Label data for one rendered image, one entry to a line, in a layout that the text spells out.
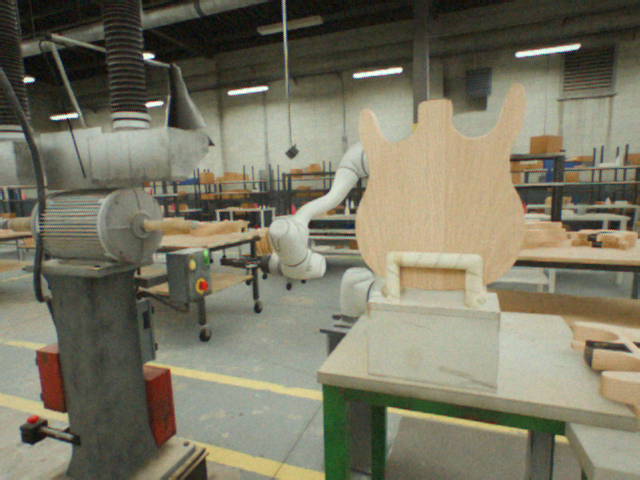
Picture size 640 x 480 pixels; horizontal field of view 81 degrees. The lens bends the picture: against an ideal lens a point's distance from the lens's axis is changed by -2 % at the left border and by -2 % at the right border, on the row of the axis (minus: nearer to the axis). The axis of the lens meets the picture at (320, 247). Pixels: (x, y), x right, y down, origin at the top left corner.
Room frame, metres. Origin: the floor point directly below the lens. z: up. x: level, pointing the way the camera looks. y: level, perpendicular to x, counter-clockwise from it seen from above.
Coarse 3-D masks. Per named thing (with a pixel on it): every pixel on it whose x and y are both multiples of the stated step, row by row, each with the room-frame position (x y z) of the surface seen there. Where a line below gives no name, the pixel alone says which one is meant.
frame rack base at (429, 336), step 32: (384, 320) 0.80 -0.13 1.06; (416, 320) 0.78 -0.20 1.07; (448, 320) 0.75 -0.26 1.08; (480, 320) 0.73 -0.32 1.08; (384, 352) 0.80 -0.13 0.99; (416, 352) 0.78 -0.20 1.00; (448, 352) 0.75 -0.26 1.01; (480, 352) 0.73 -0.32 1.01; (448, 384) 0.75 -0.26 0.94; (480, 384) 0.73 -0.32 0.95
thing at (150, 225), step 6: (150, 222) 1.25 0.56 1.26; (156, 222) 1.25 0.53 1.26; (162, 222) 1.24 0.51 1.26; (168, 222) 1.23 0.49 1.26; (174, 222) 1.22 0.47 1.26; (180, 222) 1.21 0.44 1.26; (186, 222) 1.20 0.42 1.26; (150, 228) 1.25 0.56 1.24; (156, 228) 1.24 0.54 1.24; (162, 228) 1.23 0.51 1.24; (168, 228) 1.23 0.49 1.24; (174, 228) 1.22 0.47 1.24; (180, 228) 1.21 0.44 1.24; (186, 228) 1.20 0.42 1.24
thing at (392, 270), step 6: (390, 264) 0.81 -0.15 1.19; (390, 270) 0.81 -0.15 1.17; (396, 270) 0.81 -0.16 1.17; (390, 276) 0.81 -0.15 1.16; (396, 276) 0.81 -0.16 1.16; (390, 282) 0.81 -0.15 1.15; (396, 282) 0.81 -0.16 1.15; (390, 288) 0.81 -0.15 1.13; (396, 288) 0.81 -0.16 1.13; (390, 294) 0.81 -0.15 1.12; (396, 294) 0.81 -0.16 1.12; (390, 300) 0.81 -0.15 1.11; (396, 300) 0.81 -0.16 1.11
